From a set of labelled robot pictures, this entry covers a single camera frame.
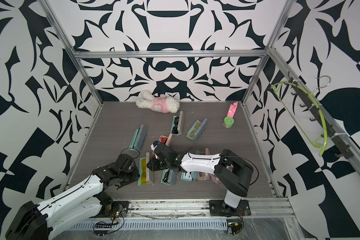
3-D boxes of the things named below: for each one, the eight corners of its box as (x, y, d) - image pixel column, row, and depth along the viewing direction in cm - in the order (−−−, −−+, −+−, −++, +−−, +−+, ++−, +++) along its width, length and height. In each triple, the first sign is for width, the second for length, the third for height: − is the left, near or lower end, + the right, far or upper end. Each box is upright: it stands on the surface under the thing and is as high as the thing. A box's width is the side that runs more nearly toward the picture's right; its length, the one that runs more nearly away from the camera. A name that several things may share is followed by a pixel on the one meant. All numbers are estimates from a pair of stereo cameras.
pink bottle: (225, 120, 111) (229, 109, 103) (228, 110, 117) (232, 100, 109) (231, 121, 110) (236, 111, 102) (233, 112, 116) (238, 101, 108)
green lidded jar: (223, 128, 106) (225, 124, 103) (221, 120, 110) (223, 116, 107) (233, 128, 106) (235, 125, 103) (231, 120, 110) (233, 116, 107)
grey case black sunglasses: (170, 135, 103) (170, 129, 97) (174, 117, 113) (173, 110, 107) (181, 136, 102) (181, 130, 96) (183, 118, 112) (183, 111, 106)
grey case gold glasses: (185, 136, 103) (185, 129, 97) (196, 121, 111) (197, 114, 105) (195, 142, 100) (196, 135, 94) (206, 126, 108) (208, 119, 102)
